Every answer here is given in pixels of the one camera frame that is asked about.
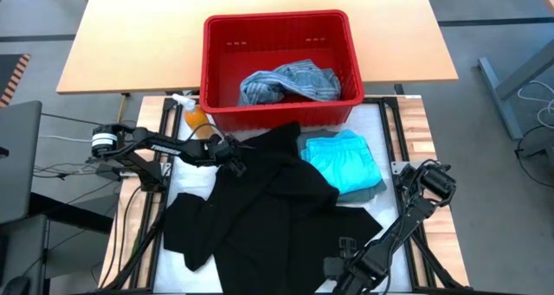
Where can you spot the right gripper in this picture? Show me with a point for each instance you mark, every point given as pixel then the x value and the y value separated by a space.
pixel 352 273

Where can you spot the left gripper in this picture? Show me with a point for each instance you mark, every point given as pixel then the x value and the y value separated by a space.
pixel 225 154

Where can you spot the black garment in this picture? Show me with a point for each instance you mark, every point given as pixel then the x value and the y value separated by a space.
pixel 268 208

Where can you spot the grey-green pants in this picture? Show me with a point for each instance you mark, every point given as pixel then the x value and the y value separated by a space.
pixel 363 194

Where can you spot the grey striped shirt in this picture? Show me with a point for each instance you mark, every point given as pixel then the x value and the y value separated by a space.
pixel 298 81

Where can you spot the turquoise garment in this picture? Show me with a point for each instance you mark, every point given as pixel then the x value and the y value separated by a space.
pixel 342 161

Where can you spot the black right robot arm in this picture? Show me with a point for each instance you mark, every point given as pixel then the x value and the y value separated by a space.
pixel 415 204

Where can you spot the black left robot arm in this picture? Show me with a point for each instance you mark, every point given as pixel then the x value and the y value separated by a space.
pixel 164 150

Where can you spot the red plastic laundry bin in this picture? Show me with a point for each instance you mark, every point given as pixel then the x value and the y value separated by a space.
pixel 259 31

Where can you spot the orange spray bottle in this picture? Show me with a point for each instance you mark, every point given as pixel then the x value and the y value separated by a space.
pixel 195 117

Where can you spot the black round stand base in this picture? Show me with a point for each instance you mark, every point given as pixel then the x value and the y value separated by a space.
pixel 536 154

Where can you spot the dark grey flat panel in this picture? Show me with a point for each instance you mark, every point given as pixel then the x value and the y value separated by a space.
pixel 17 165

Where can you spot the grey metal desk leg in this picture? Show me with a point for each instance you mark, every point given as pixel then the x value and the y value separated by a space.
pixel 497 91

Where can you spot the dark grey cabinet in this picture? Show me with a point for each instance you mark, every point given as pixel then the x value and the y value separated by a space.
pixel 21 252

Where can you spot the black hazard-striped floor mat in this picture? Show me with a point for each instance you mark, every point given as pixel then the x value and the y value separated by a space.
pixel 8 70

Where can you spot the black aluminium table frame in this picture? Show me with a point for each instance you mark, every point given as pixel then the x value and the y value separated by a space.
pixel 402 99

